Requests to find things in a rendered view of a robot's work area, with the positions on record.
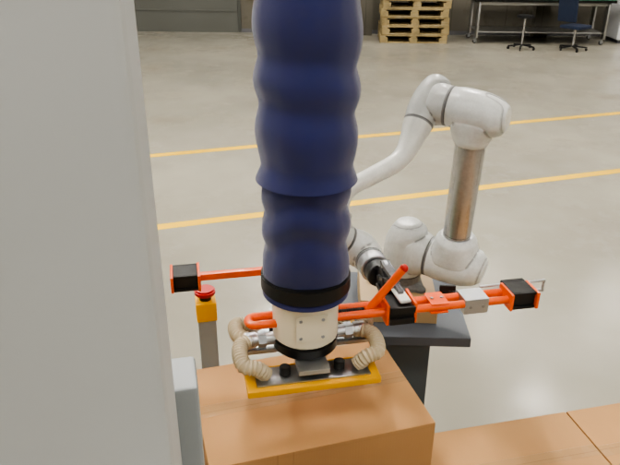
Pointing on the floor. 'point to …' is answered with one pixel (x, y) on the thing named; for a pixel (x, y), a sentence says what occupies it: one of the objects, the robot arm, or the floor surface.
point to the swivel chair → (568, 11)
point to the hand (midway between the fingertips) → (400, 304)
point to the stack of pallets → (389, 23)
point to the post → (208, 331)
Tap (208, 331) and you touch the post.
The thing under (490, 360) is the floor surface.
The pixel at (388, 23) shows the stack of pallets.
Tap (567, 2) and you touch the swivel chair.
